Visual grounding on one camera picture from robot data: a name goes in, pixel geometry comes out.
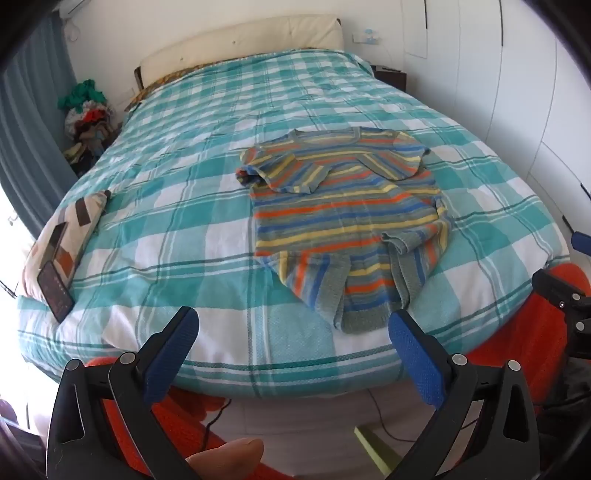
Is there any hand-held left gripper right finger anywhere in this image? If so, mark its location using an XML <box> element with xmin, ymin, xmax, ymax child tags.
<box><xmin>388</xmin><ymin>308</ymin><xmax>541</xmax><ymax>480</ymax></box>

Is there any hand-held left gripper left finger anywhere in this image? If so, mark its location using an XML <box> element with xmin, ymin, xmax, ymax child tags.
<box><xmin>46</xmin><ymin>305</ymin><xmax>200</xmax><ymax>480</ymax></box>

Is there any striped knit sweater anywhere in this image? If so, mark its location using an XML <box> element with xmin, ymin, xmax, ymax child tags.
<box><xmin>235</xmin><ymin>129</ymin><xmax>452</xmax><ymax>334</ymax></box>

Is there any pile of colourful clothes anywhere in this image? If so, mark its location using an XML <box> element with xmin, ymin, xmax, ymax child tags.
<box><xmin>58</xmin><ymin>79</ymin><xmax>122</xmax><ymax>176</ymax></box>

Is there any person's left hand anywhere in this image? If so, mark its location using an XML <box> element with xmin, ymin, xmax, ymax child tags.
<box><xmin>187</xmin><ymin>438</ymin><xmax>265</xmax><ymax>480</ymax></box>

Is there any orange knit blanket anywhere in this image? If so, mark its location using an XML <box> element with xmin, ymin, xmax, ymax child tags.
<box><xmin>88</xmin><ymin>263</ymin><xmax>591</xmax><ymax>480</ymax></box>

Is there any light green plastic piece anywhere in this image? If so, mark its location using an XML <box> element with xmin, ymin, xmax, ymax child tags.
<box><xmin>355</xmin><ymin>425</ymin><xmax>402</xmax><ymax>474</ymax></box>

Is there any black smartphone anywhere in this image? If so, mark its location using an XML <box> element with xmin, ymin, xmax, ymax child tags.
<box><xmin>37</xmin><ymin>261</ymin><xmax>75</xmax><ymax>324</ymax></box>

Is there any geometric patterned pillow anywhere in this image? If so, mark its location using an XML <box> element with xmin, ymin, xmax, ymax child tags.
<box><xmin>23</xmin><ymin>190</ymin><xmax>112</xmax><ymax>301</ymax></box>

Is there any teal checked bed blanket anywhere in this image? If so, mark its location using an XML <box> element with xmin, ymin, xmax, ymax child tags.
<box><xmin>17</xmin><ymin>48</ymin><xmax>571</xmax><ymax>400</ymax></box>

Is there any white wardrobe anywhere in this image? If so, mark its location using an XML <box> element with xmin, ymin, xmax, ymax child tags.
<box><xmin>402</xmin><ymin>0</ymin><xmax>591</xmax><ymax>241</ymax></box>

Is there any dark wooden nightstand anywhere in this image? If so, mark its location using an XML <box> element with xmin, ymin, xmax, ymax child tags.
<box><xmin>370</xmin><ymin>64</ymin><xmax>407</xmax><ymax>90</ymax></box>

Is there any blue-grey curtain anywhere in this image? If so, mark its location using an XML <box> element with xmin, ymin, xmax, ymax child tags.
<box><xmin>0</xmin><ymin>18</ymin><xmax>79</xmax><ymax>241</ymax></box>

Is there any cream padded headboard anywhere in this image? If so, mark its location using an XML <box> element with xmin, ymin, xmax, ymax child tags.
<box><xmin>140</xmin><ymin>15</ymin><xmax>345</xmax><ymax>88</ymax></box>

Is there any black cable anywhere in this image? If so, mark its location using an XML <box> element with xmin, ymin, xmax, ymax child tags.
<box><xmin>202</xmin><ymin>398</ymin><xmax>232</xmax><ymax>462</ymax></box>
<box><xmin>367</xmin><ymin>390</ymin><xmax>476</xmax><ymax>441</ymax></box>

